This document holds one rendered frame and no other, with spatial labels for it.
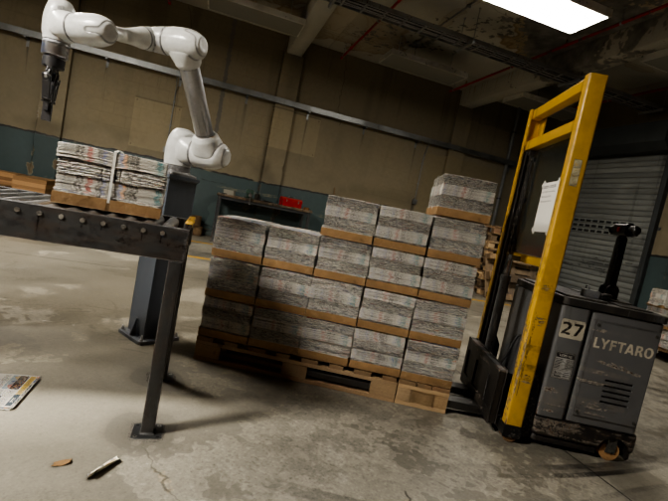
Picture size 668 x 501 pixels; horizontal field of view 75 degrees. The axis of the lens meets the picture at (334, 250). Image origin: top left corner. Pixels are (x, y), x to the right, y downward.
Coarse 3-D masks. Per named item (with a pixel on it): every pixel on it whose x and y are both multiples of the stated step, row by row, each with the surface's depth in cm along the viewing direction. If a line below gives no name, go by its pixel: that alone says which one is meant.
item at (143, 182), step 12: (132, 156) 165; (132, 168) 166; (144, 168) 167; (156, 168) 168; (120, 180) 165; (132, 180) 166; (144, 180) 168; (156, 180) 169; (120, 192) 166; (132, 192) 168; (144, 192) 169; (156, 192) 170; (144, 204) 169; (156, 204) 171
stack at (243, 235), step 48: (240, 240) 239; (288, 240) 239; (336, 240) 237; (240, 288) 242; (288, 288) 240; (336, 288) 238; (288, 336) 242; (336, 336) 240; (384, 336) 239; (384, 384) 241
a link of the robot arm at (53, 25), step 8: (56, 0) 160; (64, 0) 161; (48, 8) 159; (56, 8) 159; (64, 8) 161; (72, 8) 163; (48, 16) 159; (56, 16) 159; (64, 16) 158; (48, 24) 160; (56, 24) 159; (64, 24) 158; (48, 32) 160; (56, 32) 160; (64, 32) 160; (64, 40) 163
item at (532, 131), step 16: (528, 128) 274; (544, 128) 270; (528, 160) 278; (528, 176) 275; (512, 192) 279; (512, 208) 278; (512, 224) 282; (512, 240) 280; (496, 256) 284; (496, 272) 283; (496, 288) 286; (480, 336) 286
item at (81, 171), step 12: (60, 144) 156; (72, 144) 158; (60, 156) 157; (72, 156) 158; (84, 156) 162; (96, 156) 161; (60, 168) 158; (72, 168) 159; (84, 168) 160; (96, 168) 162; (60, 180) 159; (72, 180) 160; (84, 180) 161; (96, 180) 163; (72, 192) 160; (84, 192) 162; (96, 192) 163
